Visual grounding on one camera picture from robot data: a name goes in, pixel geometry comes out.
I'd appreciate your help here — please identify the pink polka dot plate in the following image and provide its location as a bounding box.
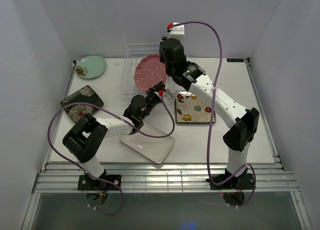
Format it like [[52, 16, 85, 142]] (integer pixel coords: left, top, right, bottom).
[[134, 54, 167, 92]]

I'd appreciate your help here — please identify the cream floral square plate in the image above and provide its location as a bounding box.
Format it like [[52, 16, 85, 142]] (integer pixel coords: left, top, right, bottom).
[[175, 91, 212, 124]]

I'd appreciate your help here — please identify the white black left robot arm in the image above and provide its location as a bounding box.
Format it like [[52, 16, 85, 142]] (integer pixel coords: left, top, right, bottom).
[[62, 84, 164, 190]]

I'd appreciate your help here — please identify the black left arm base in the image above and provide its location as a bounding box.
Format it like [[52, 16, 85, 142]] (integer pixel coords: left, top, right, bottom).
[[77, 174, 122, 192]]

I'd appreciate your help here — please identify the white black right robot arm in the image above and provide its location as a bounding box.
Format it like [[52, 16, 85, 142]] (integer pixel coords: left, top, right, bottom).
[[159, 38, 260, 189]]

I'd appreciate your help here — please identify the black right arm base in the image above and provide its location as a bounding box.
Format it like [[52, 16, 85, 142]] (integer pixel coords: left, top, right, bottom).
[[206, 173, 255, 190]]

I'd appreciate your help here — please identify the white rectangular plate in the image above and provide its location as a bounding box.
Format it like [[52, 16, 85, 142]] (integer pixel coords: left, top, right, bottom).
[[119, 132, 175, 164]]

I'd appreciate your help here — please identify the black logo label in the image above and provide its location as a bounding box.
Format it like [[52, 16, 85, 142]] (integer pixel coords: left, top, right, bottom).
[[226, 58, 244, 63]]

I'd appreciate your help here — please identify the black floral square plate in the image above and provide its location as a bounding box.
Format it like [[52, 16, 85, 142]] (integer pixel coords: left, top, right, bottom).
[[60, 85, 104, 123]]

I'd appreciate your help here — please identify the mint green round plate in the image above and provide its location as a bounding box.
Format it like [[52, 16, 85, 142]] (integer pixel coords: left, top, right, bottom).
[[74, 55, 107, 79]]

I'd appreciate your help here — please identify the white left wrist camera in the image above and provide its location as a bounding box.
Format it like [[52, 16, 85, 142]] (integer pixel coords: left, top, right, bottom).
[[159, 89, 175, 103]]

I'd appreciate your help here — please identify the white wire dish rack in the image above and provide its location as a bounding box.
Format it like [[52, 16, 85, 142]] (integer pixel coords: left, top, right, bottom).
[[121, 43, 179, 104]]

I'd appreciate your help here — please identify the aluminium rail frame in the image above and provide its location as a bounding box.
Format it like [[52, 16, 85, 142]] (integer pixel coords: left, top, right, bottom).
[[33, 161, 300, 193]]

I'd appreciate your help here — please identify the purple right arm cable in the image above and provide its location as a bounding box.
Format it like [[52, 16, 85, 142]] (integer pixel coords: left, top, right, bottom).
[[167, 20, 256, 209]]

